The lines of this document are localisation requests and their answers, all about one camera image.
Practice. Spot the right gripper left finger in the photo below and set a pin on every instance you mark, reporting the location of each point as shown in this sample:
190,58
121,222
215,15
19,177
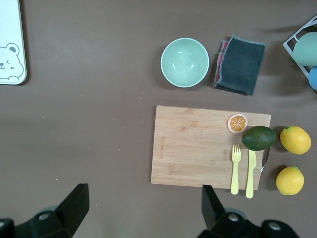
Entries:
69,215

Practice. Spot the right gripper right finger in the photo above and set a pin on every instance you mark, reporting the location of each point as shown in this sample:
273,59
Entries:
213,213

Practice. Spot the yellow plastic fork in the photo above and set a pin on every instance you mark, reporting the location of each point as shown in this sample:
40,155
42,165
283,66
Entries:
235,173

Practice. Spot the yellow plastic knife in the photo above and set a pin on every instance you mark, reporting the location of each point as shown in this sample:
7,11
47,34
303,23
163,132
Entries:
250,178

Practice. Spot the wooden cutting board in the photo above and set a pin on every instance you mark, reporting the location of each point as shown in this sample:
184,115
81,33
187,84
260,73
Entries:
193,148

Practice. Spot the metal peeler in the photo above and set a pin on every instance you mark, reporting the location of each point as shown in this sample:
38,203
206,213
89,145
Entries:
265,161

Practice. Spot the yellow lemon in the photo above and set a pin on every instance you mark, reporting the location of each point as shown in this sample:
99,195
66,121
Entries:
295,140
289,181

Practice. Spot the green avocado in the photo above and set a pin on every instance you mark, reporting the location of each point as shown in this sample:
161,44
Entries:
259,138

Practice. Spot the orange slice toy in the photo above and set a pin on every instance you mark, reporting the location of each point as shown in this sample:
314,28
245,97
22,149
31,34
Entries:
237,123

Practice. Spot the folded grey cloth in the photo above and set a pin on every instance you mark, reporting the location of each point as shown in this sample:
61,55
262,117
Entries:
242,64

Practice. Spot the mint green bowl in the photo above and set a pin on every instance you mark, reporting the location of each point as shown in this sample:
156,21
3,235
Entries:
185,62

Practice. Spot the light blue cup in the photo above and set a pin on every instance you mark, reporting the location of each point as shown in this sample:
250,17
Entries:
313,78

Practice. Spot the pale green cup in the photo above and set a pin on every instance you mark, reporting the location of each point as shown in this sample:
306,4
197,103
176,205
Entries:
305,49

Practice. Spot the cream bear print tray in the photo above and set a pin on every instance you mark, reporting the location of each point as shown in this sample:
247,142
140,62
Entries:
10,19

